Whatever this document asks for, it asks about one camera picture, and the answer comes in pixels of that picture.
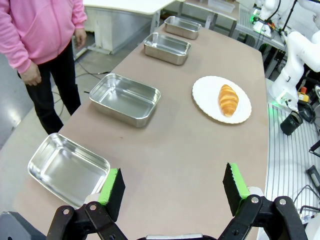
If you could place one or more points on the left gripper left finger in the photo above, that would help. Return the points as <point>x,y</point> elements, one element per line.
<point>110,195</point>

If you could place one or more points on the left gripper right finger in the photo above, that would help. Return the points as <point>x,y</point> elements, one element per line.
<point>237,190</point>

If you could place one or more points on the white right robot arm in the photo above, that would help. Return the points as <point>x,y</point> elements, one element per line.
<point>292,57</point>

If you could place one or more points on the rectangular steel container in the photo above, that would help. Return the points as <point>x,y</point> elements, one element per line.
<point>166,48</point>
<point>125,100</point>
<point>182,26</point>
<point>67,167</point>

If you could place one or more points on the person's right hand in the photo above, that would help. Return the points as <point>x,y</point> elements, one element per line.
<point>31,75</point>

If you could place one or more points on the person's left hand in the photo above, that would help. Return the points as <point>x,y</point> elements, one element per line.
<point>80,38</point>

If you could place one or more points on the black cylindrical cup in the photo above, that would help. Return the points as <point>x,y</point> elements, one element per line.
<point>291,123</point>

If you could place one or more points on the golden croissant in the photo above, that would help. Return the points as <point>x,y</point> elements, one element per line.
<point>228,100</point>

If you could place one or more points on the white scalloped plate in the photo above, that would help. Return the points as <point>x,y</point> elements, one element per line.
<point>212,100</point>

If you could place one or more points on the red emergency stop button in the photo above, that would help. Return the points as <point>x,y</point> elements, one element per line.
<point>304,93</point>

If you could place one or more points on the black trousers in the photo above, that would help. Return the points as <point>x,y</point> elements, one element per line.
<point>62,82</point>

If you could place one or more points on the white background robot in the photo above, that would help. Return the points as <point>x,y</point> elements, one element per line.
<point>267,12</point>

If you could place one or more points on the white side table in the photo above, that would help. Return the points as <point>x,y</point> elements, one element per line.
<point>120,15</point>

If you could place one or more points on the pink hoodie torso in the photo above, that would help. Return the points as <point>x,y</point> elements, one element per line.
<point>35,27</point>

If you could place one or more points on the grooved aluminium base plate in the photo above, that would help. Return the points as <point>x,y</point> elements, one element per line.
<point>285,160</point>

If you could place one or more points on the grey wrist mount bracket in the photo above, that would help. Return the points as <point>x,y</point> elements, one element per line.
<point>17,226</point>

